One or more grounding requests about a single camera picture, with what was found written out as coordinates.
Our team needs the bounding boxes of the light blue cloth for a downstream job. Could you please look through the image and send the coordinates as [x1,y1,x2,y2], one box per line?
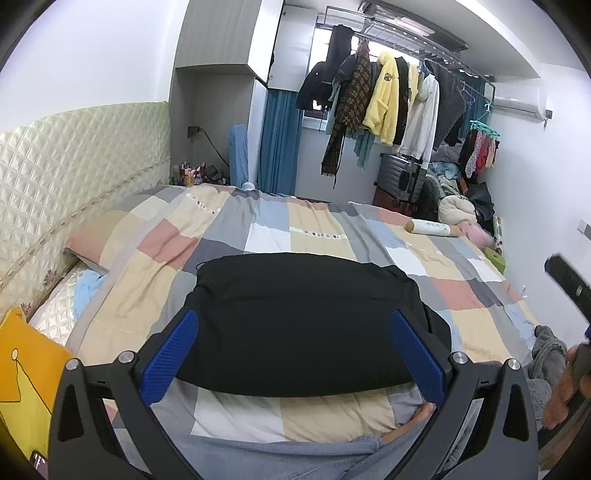
[73,270,109,319]

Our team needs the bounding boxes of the person's right hand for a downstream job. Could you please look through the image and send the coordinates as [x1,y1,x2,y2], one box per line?
[542,345,583,428]

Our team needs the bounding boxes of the checkered patchwork blanket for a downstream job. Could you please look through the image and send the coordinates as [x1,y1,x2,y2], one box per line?
[65,184,541,444]

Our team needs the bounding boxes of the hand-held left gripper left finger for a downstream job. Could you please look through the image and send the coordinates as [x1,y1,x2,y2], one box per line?
[46,308,204,480]

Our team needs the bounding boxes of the yellow pillow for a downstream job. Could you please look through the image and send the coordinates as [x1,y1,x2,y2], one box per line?
[0,307,75,462]

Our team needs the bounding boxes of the row of hanging clothes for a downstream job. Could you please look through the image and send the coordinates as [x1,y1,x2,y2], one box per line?
[295,23,472,185]

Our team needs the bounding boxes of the white air conditioner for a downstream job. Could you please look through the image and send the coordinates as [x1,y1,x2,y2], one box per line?
[492,83,555,123]

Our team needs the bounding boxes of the grey wardrobe cabinet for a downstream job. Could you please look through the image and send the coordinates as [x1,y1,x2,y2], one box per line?
[168,0,284,204]

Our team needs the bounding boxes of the pile of clothes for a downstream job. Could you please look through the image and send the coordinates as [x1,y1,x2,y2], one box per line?
[422,148,506,259]

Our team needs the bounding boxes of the metal clothes rack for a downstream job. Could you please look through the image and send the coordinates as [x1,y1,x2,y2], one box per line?
[316,0,497,93]

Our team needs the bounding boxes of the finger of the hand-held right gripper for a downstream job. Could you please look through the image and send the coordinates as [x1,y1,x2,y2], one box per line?
[544,253,591,335]

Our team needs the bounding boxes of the cream satin pillow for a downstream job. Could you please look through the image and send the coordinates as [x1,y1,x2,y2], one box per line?
[28,272,86,347]

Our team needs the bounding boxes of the blue curtain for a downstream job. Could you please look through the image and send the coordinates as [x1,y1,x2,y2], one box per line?
[256,90,305,197]

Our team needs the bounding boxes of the cream quilted headboard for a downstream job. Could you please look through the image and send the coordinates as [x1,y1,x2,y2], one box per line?
[0,100,172,319]

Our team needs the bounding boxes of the black garment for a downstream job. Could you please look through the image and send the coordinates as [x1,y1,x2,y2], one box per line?
[173,252,452,398]

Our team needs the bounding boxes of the group of cosmetic bottles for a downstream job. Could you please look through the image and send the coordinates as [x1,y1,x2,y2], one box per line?
[170,161,229,188]

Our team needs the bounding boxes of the green clip hanger with laundry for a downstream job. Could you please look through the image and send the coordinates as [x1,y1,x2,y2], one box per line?
[464,104,502,181]

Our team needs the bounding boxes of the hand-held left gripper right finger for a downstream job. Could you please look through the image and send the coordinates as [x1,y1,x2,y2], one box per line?
[389,310,541,480]

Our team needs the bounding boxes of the grey suitcase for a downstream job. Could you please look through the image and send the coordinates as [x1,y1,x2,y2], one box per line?
[374,153,428,217]

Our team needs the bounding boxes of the white cylindrical pillow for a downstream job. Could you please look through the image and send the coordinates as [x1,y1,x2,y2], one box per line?
[404,218,465,237]

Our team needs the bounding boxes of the grey fleece garment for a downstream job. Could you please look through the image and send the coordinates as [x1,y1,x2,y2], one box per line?
[526,325,568,416]

